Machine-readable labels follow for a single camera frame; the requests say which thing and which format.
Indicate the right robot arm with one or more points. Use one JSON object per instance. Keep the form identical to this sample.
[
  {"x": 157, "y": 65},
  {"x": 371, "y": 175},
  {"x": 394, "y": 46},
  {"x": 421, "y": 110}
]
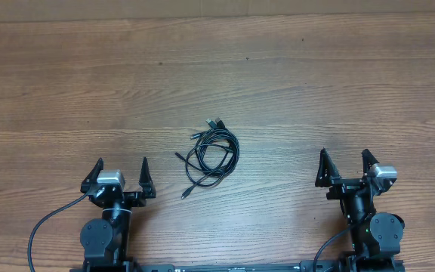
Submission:
[{"x": 375, "y": 236}]

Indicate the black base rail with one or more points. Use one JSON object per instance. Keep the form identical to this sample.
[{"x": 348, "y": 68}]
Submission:
[{"x": 303, "y": 266}]

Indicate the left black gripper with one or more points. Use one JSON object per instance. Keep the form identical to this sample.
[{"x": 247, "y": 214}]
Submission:
[{"x": 138, "y": 198}]

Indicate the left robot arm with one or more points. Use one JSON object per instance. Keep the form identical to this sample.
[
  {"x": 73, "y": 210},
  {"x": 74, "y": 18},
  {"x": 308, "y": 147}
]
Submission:
[{"x": 105, "y": 239}]

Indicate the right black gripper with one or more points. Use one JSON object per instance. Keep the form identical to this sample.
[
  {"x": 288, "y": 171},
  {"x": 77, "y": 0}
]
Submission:
[{"x": 328, "y": 177}]

